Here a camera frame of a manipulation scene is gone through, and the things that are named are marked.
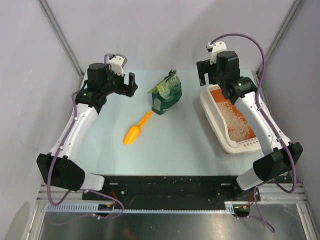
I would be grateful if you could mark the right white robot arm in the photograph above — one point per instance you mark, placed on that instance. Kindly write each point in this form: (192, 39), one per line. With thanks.
(280, 154)

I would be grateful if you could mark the green litter bag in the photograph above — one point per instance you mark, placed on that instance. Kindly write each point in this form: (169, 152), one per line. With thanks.
(166, 93)

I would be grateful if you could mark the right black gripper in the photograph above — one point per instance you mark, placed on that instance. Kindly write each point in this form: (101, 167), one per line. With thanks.
(205, 67)

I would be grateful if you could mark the orange plastic scoop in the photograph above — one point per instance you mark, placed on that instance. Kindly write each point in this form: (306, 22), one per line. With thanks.
(135, 130)

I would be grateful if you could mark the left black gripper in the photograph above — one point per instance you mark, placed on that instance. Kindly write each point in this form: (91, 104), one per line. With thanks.
(128, 90)

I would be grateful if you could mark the white slotted cable duct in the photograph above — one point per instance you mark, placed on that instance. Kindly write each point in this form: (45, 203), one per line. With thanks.
(72, 207)

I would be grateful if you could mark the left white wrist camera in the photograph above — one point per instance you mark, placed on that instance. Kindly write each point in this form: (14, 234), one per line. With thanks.
(117, 63)

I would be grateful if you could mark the clean litter grains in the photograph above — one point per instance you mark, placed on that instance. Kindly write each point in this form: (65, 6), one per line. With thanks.
(238, 127)

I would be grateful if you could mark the white orange litter box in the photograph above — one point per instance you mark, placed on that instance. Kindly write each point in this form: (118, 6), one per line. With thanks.
(210, 100)

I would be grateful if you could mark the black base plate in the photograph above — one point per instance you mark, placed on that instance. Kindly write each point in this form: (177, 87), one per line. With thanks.
(220, 187)

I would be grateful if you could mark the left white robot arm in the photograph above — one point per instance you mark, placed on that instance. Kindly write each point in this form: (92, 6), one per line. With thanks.
(58, 168)

